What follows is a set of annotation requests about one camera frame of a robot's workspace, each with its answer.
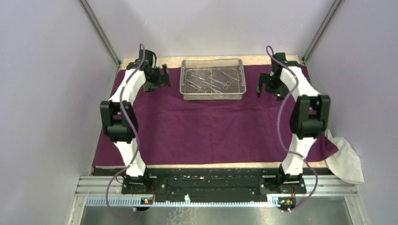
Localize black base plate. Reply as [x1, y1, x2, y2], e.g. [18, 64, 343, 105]
[92, 167, 314, 203]

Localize surgical clamp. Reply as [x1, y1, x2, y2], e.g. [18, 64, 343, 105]
[219, 70, 238, 86]

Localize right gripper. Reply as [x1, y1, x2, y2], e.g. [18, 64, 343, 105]
[257, 74, 288, 103]

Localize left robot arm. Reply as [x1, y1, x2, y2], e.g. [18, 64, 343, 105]
[100, 47, 171, 194]

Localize metal mesh instrument tray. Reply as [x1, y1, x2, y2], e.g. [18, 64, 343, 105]
[180, 58, 247, 100]

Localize grey cable duct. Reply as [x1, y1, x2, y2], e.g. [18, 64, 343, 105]
[85, 195, 281, 208]

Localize surgical scissors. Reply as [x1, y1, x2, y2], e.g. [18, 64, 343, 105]
[185, 80, 207, 93]

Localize white crumpled cloth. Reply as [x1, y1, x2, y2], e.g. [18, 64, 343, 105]
[325, 129, 365, 185]

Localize maroon wrap cloth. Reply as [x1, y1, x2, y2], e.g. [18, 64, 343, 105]
[92, 63, 339, 168]

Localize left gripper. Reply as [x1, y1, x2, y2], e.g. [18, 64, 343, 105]
[143, 65, 171, 93]

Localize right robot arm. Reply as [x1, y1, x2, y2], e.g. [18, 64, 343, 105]
[256, 50, 331, 193]

